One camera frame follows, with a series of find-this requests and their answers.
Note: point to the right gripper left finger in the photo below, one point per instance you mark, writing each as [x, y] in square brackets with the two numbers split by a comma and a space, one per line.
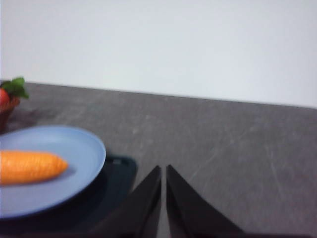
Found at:
[141, 210]

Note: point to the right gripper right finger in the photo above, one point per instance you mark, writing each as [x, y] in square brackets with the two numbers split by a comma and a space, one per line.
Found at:
[190, 213]

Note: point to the blue round plate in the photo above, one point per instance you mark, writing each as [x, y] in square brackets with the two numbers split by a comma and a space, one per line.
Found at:
[62, 141]

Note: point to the orange toy corn cob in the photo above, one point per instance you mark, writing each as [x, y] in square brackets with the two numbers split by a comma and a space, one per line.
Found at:
[29, 167]

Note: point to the brown wicker basket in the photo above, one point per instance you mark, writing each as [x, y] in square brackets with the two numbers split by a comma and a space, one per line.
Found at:
[6, 114]

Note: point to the black rectangular tray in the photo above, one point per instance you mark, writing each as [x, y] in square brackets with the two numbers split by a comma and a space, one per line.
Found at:
[116, 178]

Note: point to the orange toy carrot green leaves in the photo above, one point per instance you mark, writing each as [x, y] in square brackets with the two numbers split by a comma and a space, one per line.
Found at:
[15, 85]

